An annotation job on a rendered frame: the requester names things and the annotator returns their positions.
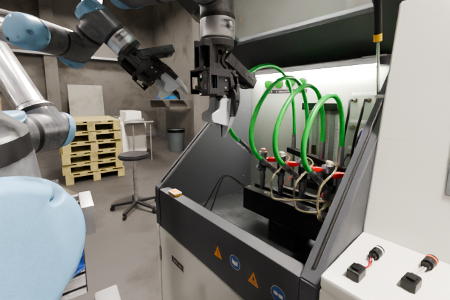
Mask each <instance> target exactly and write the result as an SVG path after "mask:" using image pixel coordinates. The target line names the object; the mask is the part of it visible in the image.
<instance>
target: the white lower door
mask: <svg viewBox="0 0 450 300"><path fill-rule="evenodd" d="M160 240H161V245H159V256H160V259H161V274H162V291H163V300H244V299H243V298H242V297H241V296H240V295H239V294H238V293H237V292H235V291H234V290H233V289H232V288H231V287H229V286H228V285H227V284H226V283H225V282H224V281H223V280H222V279H221V278H220V277H218V276H217V275H216V274H215V273H214V272H212V271H211V270H210V269H209V268H208V267H207V266H206V265H205V264H204V263H202V262H201V261H200V260H199V259H198V258H197V257H195V256H194V255H193V254H192V253H191V252H190V251H189V250H188V249H187V248H185V247H184V246H183V245H182V244H181V243H180V242H178V241H177V240H176V239H175V238H174V237H173V236H172V235H171V234H170V233H168V232H167V231H166V230H165V229H164V228H162V227H161V226H160Z"/></svg>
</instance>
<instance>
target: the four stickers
mask: <svg viewBox="0 0 450 300"><path fill-rule="evenodd" d="M213 244H214V255H215V256H216V257H218V258H219V259H220V260H222V247H221V246H218V245H217V244H216V243H214V242H213ZM230 266H231V267H232V268H233V269H235V270H236V271H238V272H239V273H240V259H239V258H238V257H237V256H235V255H233V254H232V253H231V252H230ZM247 281H248V282H249V283H250V284H252V285H253V286H254V287H256V288H257V289H258V290H259V289H260V275H259V274H257V273H256V272H254V271H253V270H252V269H250V268H249V267H248V268H247ZM286 295H287V293H286V292H285V291H284V290H282V289H281V288H280V287H278V286H277V285H275V284H274V283H273V282H272V281H271V296H270V297H271V298H273V299H274V300H286Z"/></svg>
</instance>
